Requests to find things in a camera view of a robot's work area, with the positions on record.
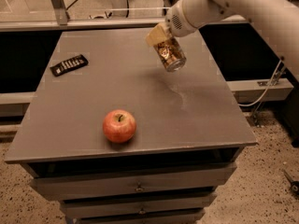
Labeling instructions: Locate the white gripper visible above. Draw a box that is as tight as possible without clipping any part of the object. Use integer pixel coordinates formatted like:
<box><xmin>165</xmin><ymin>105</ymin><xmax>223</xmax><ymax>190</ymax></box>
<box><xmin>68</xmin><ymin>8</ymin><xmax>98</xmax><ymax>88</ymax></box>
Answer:
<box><xmin>146</xmin><ymin>0</ymin><xmax>219</xmax><ymax>47</ymax></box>

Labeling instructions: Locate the orange soda can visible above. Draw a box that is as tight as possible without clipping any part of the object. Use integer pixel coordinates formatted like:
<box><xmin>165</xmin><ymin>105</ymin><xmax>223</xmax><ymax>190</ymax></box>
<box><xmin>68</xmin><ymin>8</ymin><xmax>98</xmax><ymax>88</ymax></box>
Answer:
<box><xmin>154</xmin><ymin>37</ymin><xmax>186</xmax><ymax>72</ymax></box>

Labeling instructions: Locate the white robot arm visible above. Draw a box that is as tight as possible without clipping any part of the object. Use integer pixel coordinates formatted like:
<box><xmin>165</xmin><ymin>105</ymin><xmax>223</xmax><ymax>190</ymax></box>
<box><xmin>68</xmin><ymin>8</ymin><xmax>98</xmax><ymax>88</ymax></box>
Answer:
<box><xmin>146</xmin><ymin>0</ymin><xmax>299</xmax><ymax>78</ymax></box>

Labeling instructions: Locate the black remote control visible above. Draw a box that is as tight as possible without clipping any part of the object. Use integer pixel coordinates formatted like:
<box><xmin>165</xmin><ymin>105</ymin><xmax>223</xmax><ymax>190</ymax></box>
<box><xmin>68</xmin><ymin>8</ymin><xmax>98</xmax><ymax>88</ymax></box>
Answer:
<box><xmin>50</xmin><ymin>54</ymin><xmax>89</xmax><ymax>77</ymax></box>

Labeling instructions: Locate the red apple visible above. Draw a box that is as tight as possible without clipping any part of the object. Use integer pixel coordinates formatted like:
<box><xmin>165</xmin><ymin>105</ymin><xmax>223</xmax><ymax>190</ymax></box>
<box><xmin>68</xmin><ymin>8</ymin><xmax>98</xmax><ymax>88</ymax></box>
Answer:
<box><xmin>102</xmin><ymin>109</ymin><xmax>136</xmax><ymax>144</ymax></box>

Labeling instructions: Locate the grey drawer cabinet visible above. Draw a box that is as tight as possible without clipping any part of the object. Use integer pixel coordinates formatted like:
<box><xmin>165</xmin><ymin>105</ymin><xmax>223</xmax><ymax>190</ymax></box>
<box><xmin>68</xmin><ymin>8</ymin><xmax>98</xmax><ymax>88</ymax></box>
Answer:
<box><xmin>4</xmin><ymin>26</ymin><xmax>258</xmax><ymax>224</ymax></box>

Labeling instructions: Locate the middle grey drawer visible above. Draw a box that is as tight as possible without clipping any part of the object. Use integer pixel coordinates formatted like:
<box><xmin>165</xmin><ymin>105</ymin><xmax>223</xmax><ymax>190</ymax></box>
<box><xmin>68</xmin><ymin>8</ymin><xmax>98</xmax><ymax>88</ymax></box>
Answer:
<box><xmin>61</xmin><ymin>192</ymin><xmax>216</xmax><ymax>218</ymax></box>

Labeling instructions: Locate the grey drawer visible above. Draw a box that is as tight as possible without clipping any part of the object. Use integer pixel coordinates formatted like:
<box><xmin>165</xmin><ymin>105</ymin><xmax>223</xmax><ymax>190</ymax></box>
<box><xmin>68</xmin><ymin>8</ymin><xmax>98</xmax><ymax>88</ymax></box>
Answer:
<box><xmin>78</xmin><ymin>209</ymin><xmax>205</xmax><ymax>224</ymax></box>
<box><xmin>31</xmin><ymin>162</ymin><xmax>236</xmax><ymax>201</ymax></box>
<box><xmin>61</xmin><ymin>192</ymin><xmax>216</xmax><ymax>218</ymax></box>

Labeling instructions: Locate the top grey drawer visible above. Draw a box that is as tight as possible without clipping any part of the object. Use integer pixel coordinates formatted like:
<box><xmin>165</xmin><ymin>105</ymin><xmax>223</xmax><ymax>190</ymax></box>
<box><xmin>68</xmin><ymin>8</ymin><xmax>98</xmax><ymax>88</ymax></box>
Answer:
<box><xmin>31</xmin><ymin>162</ymin><xmax>236</xmax><ymax>201</ymax></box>

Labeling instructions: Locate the bottom grey drawer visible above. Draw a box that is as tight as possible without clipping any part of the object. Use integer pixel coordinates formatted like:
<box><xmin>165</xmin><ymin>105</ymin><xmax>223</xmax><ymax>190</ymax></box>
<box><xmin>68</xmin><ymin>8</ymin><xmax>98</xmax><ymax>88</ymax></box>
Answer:
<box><xmin>78</xmin><ymin>209</ymin><xmax>205</xmax><ymax>224</ymax></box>

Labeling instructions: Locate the black caster wheel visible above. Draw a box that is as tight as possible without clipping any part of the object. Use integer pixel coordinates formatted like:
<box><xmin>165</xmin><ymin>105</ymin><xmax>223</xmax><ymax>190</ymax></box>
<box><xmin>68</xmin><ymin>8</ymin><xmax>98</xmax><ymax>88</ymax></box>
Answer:
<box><xmin>283</xmin><ymin>170</ymin><xmax>299</xmax><ymax>195</ymax></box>

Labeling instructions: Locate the metal railing frame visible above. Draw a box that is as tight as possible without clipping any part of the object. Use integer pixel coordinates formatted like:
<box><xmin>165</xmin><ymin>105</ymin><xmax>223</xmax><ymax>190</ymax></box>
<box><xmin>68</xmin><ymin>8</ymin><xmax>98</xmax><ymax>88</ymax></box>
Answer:
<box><xmin>0</xmin><ymin>0</ymin><xmax>299</xmax><ymax>33</ymax></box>

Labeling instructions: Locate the white cable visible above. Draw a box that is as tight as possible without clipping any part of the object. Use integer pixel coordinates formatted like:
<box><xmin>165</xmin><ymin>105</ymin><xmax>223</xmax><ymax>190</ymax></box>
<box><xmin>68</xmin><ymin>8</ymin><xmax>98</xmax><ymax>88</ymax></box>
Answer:
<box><xmin>237</xmin><ymin>59</ymin><xmax>284</xmax><ymax>108</ymax></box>

